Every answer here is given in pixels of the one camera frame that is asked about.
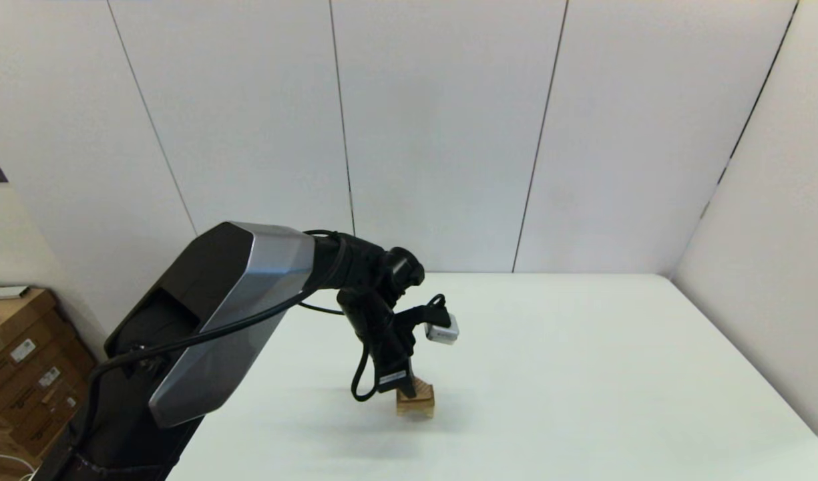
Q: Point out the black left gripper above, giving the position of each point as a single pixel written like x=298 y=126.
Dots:
x=392 y=357

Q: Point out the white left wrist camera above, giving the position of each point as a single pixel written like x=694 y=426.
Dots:
x=442 y=331

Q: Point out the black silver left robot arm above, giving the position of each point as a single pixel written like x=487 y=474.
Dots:
x=235 y=300

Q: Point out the triangular wooden building block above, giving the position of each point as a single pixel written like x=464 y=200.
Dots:
x=422 y=387

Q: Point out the brown labelled cardboard box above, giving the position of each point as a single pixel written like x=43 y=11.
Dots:
x=15 y=321
x=48 y=379
x=48 y=417

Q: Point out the arched wooden building block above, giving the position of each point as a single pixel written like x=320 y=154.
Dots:
x=415 y=412

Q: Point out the flat white item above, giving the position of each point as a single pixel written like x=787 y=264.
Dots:
x=1 y=292

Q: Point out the rectangular wooden building block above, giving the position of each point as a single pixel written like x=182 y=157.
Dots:
x=419 y=399

